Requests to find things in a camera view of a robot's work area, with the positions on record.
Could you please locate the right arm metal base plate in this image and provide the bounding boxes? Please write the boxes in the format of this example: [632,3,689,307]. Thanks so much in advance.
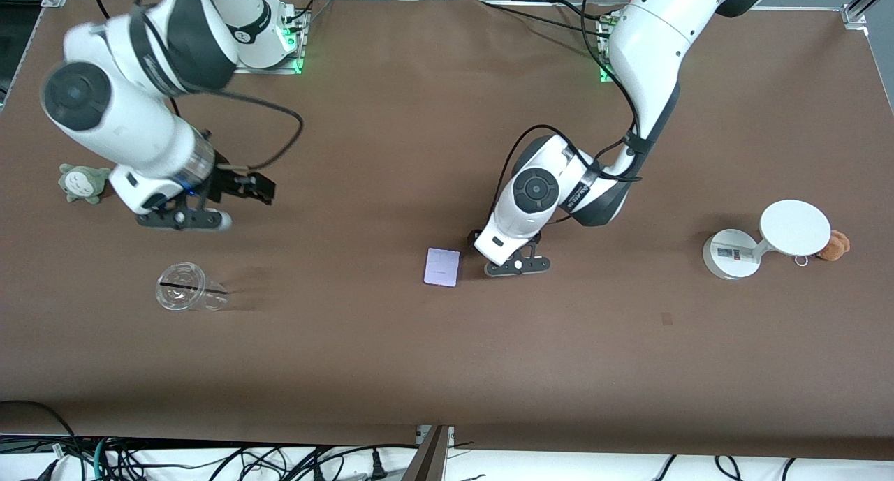
[234,0,308,75]

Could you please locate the black straw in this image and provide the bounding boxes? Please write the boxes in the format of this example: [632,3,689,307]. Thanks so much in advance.
[159,281,228,295]

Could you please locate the long black cable on table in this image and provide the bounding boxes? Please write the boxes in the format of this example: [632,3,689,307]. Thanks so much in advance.
[478,1,615,40]

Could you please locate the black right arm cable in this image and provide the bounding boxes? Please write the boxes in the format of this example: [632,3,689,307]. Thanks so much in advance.
[91,0,305,173]

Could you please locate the grey metal post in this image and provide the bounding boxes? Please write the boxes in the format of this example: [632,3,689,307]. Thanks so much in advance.
[402,425,456,481]

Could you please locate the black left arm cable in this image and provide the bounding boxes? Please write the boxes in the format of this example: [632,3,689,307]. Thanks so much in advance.
[489,0,643,225]

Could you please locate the thick black looped cable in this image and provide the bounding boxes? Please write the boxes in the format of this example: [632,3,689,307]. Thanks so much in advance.
[0,399,78,481]

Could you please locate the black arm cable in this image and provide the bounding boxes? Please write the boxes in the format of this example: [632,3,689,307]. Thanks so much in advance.
[91,0,305,173]
[489,0,643,225]

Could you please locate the brown table cover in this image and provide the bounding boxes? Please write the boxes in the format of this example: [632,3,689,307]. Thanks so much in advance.
[0,0,894,461]

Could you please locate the white round disc stand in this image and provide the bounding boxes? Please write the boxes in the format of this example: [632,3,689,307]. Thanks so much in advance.
[702,200,833,281]

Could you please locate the grey round plush toy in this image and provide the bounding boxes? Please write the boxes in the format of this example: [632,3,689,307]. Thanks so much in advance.
[58,163,114,205]

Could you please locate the clear plastic cup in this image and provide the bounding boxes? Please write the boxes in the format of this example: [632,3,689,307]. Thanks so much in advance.
[155,262,229,312]

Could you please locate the brown bear plush keychain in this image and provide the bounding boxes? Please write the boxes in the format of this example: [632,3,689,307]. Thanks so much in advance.
[794,230,851,267]

